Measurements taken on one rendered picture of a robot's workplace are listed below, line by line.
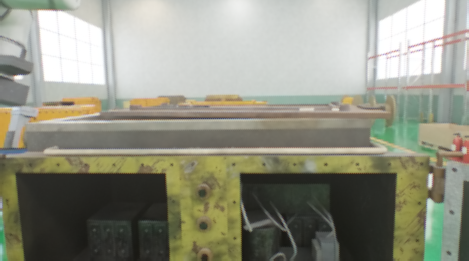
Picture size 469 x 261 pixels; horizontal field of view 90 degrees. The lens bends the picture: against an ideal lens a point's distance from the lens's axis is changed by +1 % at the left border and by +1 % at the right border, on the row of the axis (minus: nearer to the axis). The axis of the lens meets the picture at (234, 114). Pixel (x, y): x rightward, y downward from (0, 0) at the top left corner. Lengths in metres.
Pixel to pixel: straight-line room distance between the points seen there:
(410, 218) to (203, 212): 0.69
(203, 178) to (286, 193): 0.47
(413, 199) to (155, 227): 1.00
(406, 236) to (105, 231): 1.19
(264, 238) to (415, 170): 0.57
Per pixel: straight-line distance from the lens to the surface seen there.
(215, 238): 0.92
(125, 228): 1.26
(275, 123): 0.85
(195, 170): 0.83
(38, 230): 1.30
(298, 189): 1.17
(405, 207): 1.00
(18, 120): 0.77
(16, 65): 0.69
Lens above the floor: 1.44
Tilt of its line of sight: 5 degrees down
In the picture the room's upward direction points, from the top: 1 degrees counter-clockwise
